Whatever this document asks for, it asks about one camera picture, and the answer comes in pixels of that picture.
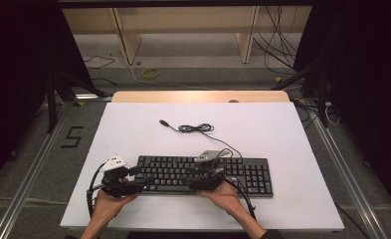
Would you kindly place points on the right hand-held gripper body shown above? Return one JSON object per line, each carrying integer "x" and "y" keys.
{"x": 209, "y": 181}

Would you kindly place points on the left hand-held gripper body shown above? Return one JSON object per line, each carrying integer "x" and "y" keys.
{"x": 120, "y": 189}

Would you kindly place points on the black keyboard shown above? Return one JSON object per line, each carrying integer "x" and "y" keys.
{"x": 249, "y": 179}

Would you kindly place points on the person's left hand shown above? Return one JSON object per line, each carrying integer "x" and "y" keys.
{"x": 105, "y": 207}

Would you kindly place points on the person's right hand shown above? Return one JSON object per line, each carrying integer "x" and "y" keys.
{"x": 228, "y": 199}

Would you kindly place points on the white table cover sheet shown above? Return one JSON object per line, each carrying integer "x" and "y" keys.
{"x": 266, "y": 132}

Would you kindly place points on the person's dark right sleeve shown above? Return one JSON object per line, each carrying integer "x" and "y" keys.
{"x": 272, "y": 235}

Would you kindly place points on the short silver metal bar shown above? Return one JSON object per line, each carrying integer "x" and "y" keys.
{"x": 90, "y": 97}

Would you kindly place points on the yellow tape roll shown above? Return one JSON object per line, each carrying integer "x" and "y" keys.
{"x": 150, "y": 73}

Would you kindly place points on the black metal stand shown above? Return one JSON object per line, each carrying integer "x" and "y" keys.
{"x": 322, "y": 99}
{"x": 52, "y": 106}

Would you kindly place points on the black curtain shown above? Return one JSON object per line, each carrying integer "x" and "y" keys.
{"x": 368, "y": 83}
{"x": 17, "y": 83}

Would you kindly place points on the light wooden shelf unit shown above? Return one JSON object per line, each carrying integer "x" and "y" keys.
{"x": 183, "y": 20}

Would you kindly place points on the long metal floor rail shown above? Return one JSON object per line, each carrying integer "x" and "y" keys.
{"x": 349, "y": 181}
{"x": 24, "y": 189}

